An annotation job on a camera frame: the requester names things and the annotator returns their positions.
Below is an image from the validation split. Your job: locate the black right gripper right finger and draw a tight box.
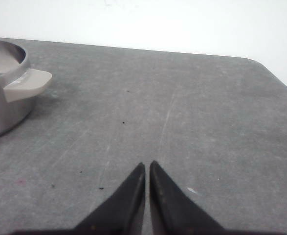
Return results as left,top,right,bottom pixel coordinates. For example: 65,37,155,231
150,161,226,235

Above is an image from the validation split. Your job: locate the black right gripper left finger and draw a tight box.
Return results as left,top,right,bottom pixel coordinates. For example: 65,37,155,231
75,163,145,235

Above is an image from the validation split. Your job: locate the stainless steel steamer pot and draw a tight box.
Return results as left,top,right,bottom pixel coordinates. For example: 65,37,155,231
0,40,52,136

